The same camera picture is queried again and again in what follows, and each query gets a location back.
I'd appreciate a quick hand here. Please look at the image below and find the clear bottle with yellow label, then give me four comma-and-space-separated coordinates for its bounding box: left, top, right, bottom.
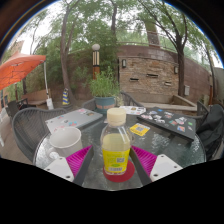
100, 107, 133, 176

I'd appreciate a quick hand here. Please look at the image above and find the grey wall utility box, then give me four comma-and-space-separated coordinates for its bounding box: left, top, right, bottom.
183, 84, 191, 97

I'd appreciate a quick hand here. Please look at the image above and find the black laptop with stickers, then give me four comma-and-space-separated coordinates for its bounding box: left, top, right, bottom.
137, 106, 198, 141

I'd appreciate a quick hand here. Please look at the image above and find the white printed paper sheet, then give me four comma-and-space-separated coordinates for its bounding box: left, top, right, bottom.
119, 105, 147, 116

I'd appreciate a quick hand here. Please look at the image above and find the silver laptop with stickers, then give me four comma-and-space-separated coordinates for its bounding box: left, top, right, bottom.
45, 107, 104, 135

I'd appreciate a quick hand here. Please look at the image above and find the wooden lamp post with globe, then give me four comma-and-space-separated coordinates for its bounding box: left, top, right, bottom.
91, 43, 102, 80

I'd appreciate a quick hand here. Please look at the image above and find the orange patio umbrella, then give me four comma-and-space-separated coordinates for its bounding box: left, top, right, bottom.
0, 51, 54, 111

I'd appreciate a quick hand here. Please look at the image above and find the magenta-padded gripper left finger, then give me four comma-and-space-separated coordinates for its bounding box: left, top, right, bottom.
43, 144, 95, 187

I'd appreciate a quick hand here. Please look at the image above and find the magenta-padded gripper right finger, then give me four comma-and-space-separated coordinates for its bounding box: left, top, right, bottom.
129, 144, 184, 186

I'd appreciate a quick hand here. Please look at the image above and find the dark patio chair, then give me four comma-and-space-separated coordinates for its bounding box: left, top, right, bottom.
6, 98, 29, 118

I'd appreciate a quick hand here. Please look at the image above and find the green plant in blue pot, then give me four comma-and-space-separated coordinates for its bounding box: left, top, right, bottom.
88, 66, 121, 116

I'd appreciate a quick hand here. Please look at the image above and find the white ceramic mug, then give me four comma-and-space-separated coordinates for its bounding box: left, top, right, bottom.
47, 126, 84, 160

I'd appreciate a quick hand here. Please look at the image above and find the yellow card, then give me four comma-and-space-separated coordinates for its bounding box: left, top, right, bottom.
129, 122, 151, 137

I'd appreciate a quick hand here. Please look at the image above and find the flat round red coaster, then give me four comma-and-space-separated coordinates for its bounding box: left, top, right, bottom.
102, 159, 136, 183

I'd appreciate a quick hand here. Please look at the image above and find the wooden bench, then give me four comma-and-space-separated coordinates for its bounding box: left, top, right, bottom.
21, 89, 49, 107

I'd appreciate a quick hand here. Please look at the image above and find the yellow and blue striped cone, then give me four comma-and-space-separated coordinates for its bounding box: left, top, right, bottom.
61, 87, 71, 106

